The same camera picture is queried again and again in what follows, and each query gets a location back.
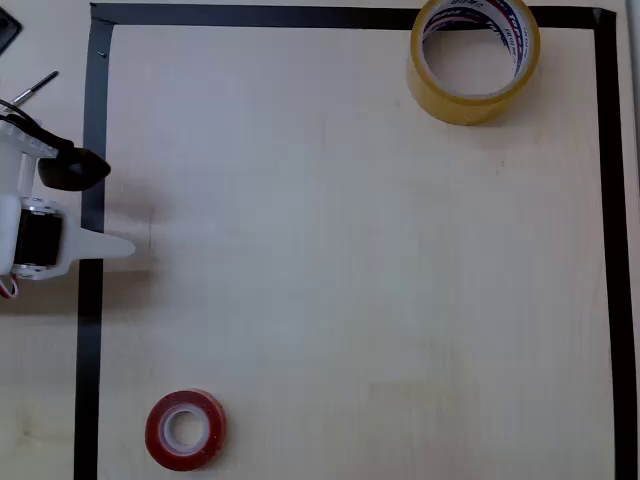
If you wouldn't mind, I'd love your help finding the small red tape roll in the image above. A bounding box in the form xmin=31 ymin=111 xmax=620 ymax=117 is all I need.
xmin=144 ymin=388 xmax=228 ymax=473

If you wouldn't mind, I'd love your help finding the big yellowish clear tape roll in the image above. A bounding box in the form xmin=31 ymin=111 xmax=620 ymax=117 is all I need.
xmin=405 ymin=0 xmax=542 ymax=127

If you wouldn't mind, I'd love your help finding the metal screwdriver shaft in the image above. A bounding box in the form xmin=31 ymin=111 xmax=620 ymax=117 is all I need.
xmin=8 ymin=70 xmax=60 ymax=105

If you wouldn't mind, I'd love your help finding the flat black object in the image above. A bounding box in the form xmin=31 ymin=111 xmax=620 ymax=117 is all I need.
xmin=0 ymin=9 xmax=22 ymax=55

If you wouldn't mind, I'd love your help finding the black cable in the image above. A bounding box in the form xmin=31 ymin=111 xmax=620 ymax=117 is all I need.
xmin=0 ymin=98 xmax=76 ymax=152

